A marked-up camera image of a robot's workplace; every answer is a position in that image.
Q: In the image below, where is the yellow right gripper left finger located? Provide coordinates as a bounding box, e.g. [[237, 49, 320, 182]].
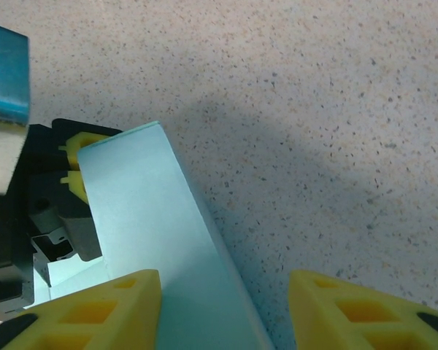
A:
[[0, 268, 164, 350]]

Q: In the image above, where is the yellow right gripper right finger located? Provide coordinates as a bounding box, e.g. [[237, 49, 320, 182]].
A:
[[288, 269, 438, 350]]

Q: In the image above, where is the light blue paper box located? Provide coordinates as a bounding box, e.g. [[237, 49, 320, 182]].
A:
[[32, 122, 278, 350]]

